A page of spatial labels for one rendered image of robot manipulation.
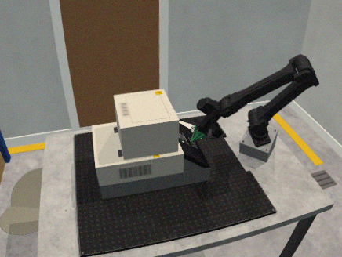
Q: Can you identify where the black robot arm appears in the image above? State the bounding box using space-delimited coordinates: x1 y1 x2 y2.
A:
197 54 319 147

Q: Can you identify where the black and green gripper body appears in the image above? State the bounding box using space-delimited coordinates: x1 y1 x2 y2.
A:
194 115 213 136

